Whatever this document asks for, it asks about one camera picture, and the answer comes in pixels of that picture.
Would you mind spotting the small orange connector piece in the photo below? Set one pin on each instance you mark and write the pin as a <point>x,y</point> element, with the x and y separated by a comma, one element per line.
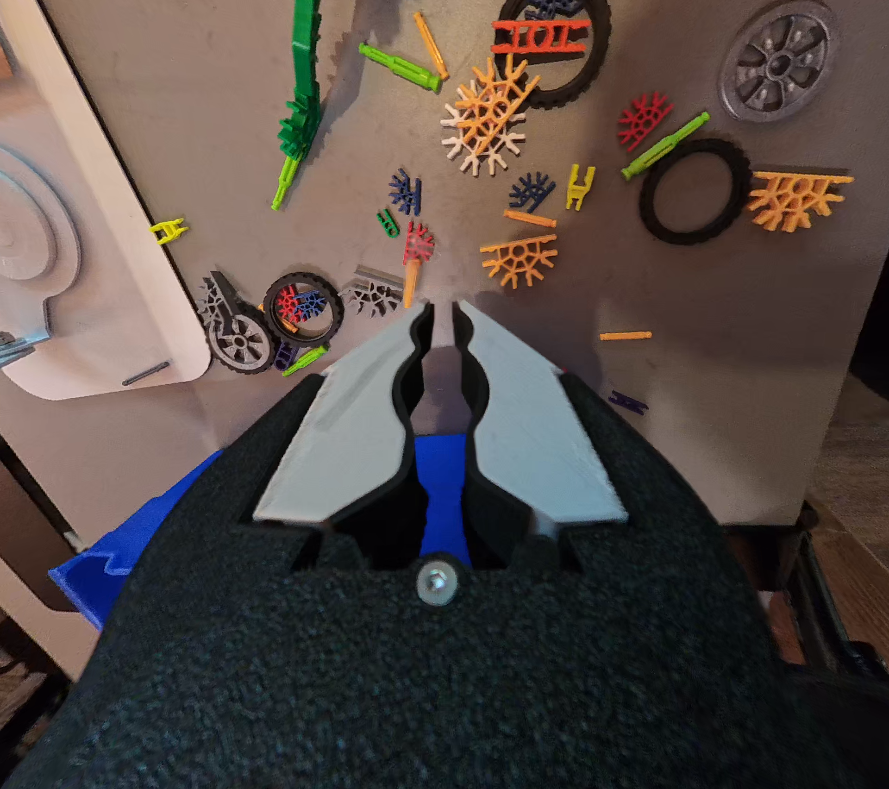
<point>529,219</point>

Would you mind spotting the small grey rod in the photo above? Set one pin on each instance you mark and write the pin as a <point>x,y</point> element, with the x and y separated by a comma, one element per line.
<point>146,372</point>

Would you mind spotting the white snowflake connector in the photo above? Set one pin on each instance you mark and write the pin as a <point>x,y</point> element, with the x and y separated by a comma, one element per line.
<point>479,157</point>

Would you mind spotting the yellow half-circle connector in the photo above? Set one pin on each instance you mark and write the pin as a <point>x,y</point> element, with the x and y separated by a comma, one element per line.
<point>795,198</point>
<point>517,260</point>

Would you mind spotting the short yellow rod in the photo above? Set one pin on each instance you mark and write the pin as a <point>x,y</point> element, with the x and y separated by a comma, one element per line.
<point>430,46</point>

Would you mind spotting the small purple piece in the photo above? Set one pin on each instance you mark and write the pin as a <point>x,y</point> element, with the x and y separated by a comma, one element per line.
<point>285,358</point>

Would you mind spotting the blue connector piece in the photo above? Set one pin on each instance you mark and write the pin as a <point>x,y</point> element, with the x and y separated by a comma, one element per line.
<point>555,1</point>

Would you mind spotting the blue snowflake connector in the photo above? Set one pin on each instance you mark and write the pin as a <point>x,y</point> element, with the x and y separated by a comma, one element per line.
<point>406,192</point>
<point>310,305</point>
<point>531,192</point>

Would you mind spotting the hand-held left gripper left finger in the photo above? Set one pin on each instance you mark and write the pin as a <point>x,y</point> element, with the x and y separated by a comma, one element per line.
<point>333,448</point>

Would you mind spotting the grey spoked toy wheel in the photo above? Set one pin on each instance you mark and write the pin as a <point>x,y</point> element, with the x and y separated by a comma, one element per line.
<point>778,63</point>
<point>239,342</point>

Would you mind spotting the small lime piece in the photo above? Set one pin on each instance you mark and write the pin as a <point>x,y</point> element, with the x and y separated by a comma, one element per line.
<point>305,360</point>

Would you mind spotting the small black toy tire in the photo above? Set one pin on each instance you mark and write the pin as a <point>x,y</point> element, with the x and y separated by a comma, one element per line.
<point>337,310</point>

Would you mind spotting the white adjustable book stand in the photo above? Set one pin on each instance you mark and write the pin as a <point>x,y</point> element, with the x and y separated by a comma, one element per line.
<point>139,247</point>

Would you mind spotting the yellow-green clip piece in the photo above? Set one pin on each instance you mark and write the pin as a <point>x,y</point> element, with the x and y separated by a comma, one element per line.
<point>578,190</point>
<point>169,231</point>

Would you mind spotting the grey connector piece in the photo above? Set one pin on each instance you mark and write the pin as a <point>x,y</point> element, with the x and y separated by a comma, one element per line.
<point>375,296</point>
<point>219,299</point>

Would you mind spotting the small green clip piece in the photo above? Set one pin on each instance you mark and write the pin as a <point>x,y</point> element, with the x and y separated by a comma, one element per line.
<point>387,224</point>

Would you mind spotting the red connector piece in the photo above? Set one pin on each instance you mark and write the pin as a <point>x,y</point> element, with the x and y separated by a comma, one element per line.
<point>286,303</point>

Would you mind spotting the lime green rod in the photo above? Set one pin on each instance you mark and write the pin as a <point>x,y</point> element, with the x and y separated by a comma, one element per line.
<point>663,146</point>
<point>399,67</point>

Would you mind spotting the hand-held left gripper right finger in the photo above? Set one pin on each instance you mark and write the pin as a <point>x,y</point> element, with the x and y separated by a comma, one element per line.
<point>549,448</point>

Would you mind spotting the yellow fan connector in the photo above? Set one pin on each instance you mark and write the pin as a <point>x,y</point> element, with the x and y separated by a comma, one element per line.
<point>496,101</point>

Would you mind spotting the thin orange rod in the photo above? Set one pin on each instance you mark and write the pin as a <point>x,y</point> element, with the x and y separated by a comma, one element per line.
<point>625,335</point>

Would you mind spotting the blue tagged plastic bin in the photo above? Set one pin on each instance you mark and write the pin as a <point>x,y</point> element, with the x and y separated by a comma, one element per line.
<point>444,490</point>

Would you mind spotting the colourful construction toy dinosaur model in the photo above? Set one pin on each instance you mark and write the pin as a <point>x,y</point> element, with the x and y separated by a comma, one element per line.
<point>305,39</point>

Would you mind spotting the short orange rod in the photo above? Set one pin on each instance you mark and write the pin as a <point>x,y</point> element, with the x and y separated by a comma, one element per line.
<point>411,283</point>

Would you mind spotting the small red snowflake connector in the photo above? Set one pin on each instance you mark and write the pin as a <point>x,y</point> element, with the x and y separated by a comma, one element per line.
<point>419,244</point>

